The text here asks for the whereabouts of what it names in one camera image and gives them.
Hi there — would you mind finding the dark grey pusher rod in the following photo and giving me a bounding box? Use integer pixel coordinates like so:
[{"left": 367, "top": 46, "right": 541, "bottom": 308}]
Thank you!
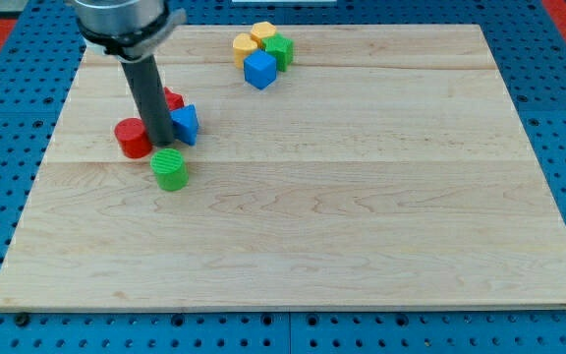
[{"left": 121, "top": 55, "right": 175, "bottom": 147}]

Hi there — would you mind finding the blue triangle block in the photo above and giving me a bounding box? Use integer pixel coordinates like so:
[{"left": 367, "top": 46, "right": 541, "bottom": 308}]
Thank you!
[{"left": 170, "top": 104, "right": 199, "bottom": 146}]

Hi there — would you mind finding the red star block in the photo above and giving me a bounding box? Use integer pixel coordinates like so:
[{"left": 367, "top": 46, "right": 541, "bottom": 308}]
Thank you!
[{"left": 164, "top": 87, "right": 185, "bottom": 111}]

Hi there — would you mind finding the red cylinder block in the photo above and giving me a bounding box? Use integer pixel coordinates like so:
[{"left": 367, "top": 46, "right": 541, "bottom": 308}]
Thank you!
[{"left": 113, "top": 117, "right": 152, "bottom": 158}]

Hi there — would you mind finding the green cylinder block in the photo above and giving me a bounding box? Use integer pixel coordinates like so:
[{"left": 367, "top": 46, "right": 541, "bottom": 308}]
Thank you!
[{"left": 150, "top": 148, "right": 189, "bottom": 192}]

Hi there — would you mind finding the yellow heart block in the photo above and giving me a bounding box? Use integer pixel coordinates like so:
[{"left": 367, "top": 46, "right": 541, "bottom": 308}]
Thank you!
[{"left": 232, "top": 33, "right": 258, "bottom": 69}]

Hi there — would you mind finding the blue cube block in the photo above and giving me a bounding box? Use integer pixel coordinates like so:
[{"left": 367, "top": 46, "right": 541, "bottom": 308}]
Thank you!
[{"left": 244, "top": 49, "right": 277, "bottom": 89}]

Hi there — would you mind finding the yellow hexagon block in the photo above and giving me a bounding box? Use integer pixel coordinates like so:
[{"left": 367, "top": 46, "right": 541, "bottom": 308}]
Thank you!
[{"left": 250, "top": 22, "right": 277, "bottom": 48}]

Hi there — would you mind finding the green star block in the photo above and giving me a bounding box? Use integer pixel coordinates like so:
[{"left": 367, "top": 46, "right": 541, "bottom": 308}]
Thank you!
[{"left": 263, "top": 33, "right": 294, "bottom": 72}]

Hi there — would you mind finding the light wooden board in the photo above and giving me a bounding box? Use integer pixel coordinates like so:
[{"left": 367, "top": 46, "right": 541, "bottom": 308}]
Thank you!
[{"left": 0, "top": 25, "right": 566, "bottom": 313}]

